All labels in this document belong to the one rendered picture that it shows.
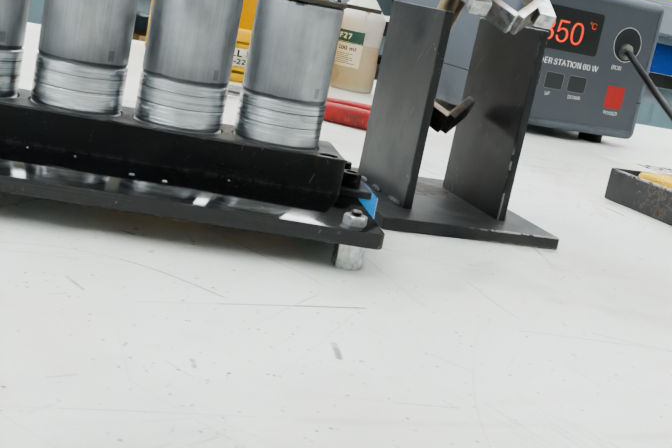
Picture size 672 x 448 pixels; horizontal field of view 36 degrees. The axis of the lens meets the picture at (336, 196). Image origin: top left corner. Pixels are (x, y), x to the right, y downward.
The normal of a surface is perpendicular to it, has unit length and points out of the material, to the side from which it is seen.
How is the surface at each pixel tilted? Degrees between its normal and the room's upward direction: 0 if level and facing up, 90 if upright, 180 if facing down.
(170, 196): 0
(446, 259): 0
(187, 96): 90
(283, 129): 90
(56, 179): 0
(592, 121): 90
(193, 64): 90
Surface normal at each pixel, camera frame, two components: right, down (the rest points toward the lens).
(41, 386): 0.19, -0.96
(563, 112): 0.41, 0.26
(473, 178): -0.93, -0.12
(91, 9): 0.20, 0.23
